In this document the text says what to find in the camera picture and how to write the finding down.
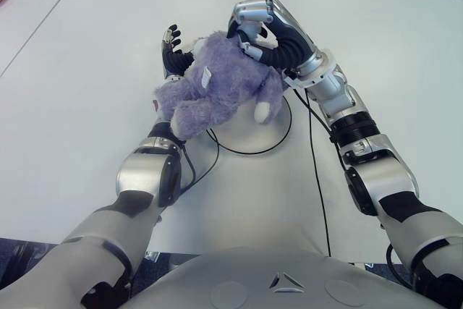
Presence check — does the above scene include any robot right hand black silver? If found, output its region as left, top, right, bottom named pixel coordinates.
left=226, top=0, right=326, bottom=75

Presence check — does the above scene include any robot left hand black silver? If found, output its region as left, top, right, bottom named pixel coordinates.
left=161, top=23, right=196, bottom=81

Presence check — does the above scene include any purple plush doll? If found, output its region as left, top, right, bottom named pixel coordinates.
left=153, top=30, right=285, bottom=142

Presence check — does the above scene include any white plate with black rim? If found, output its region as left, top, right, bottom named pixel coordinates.
left=204, top=95, right=292, bottom=154

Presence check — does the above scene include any grey robot torso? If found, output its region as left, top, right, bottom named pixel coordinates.
left=122, top=247, right=444, bottom=309

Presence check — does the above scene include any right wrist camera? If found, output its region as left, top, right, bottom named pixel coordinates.
left=282, top=69, right=303, bottom=89

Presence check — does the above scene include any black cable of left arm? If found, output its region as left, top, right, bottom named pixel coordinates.
left=177, top=130, right=221, bottom=192

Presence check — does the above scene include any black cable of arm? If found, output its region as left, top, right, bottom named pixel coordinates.
left=177, top=130, right=221, bottom=192
left=305, top=90, right=333, bottom=259

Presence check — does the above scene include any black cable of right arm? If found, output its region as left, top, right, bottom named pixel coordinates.
left=305, top=90, right=333, bottom=259

